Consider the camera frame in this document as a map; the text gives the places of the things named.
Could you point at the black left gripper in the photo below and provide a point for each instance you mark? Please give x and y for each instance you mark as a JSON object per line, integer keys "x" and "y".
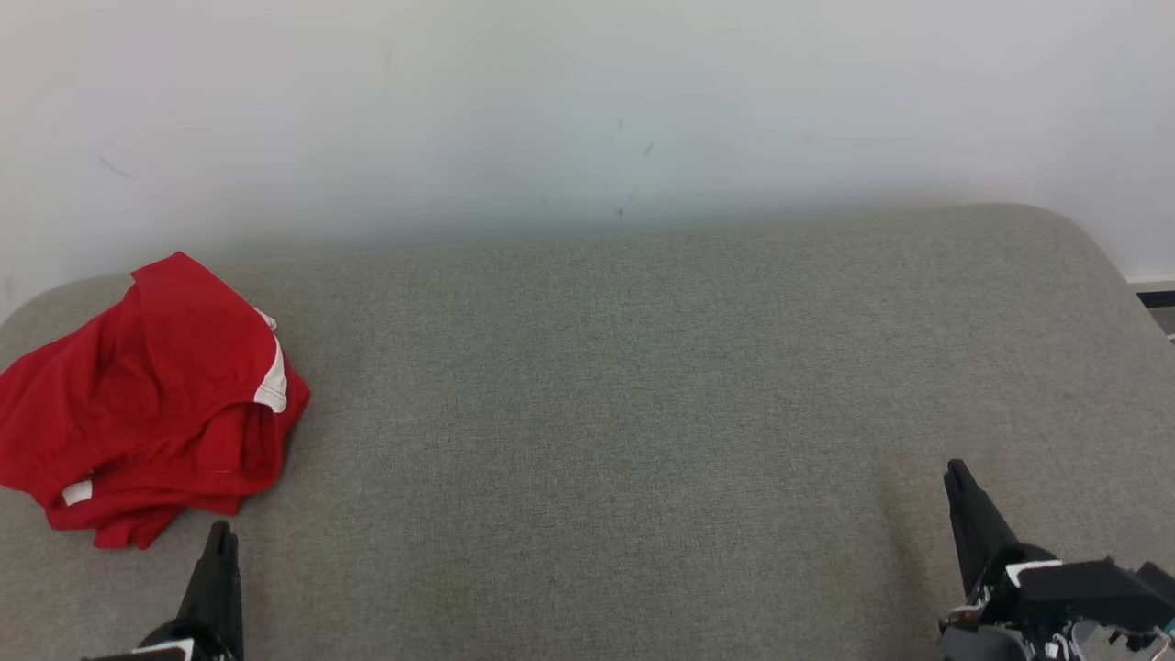
{"x": 174, "y": 647}

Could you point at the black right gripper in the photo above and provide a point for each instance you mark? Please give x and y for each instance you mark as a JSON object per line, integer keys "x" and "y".
{"x": 1010, "y": 624}

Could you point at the red jersey white sleeves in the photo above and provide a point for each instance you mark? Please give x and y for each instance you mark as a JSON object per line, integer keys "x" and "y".
{"x": 55, "y": 431}

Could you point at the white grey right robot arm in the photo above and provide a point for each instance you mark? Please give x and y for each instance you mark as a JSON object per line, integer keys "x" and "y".
{"x": 1088, "y": 645}

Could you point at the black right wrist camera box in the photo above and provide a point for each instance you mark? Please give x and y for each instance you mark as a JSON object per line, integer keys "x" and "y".
{"x": 1102, "y": 592}

